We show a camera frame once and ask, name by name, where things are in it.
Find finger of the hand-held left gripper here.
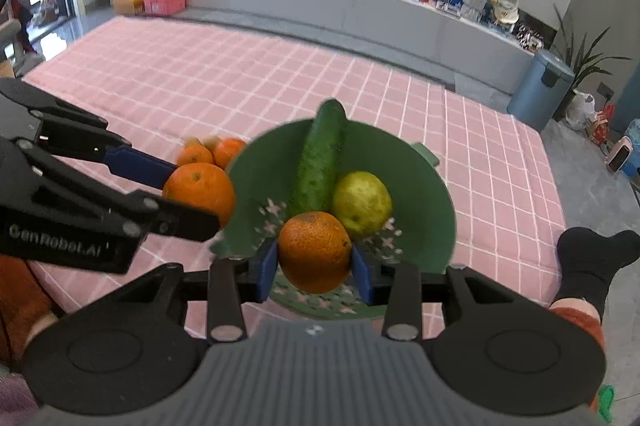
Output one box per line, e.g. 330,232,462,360
0,78,177,190
0,137,222,243

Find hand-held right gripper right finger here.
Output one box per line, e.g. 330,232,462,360
350,243,506,342

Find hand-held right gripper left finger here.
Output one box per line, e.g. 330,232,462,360
120,240,279,343

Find orange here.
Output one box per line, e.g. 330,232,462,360
177,141,216,167
162,162,237,227
212,137,248,171
277,211,353,294

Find green colander bowl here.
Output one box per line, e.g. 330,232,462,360
212,118,457,321

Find person's left orange trouser leg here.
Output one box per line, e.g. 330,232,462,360
0,253,60,362

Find person's orange trouser leg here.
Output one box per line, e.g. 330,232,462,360
549,305,607,349
0,253,60,362

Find yellow green lemon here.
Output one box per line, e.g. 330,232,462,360
331,171,394,241

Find pink checked cloth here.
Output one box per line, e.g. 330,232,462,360
22,14,568,342

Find green cucumber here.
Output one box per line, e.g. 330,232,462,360
289,99,348,219

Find person's right orange trouser leg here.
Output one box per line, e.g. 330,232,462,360
549,305,607,349

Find person's foot in black sock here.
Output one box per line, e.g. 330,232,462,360
552,227,640,322

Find grey television cabinet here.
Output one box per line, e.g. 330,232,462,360
107,0,538,96

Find blue trash bin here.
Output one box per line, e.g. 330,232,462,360
506,50,576,133

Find white plastic bag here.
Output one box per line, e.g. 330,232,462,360
565,92,597,131

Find small white heater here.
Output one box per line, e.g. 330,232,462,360
604,137,634,175

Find black white patterned item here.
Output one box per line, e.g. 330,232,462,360
515,23,544,50

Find blue water bottle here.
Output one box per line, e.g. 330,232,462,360
622,118,640,177

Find long-leaf potted plant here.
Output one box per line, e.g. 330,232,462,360
550,3,632,119

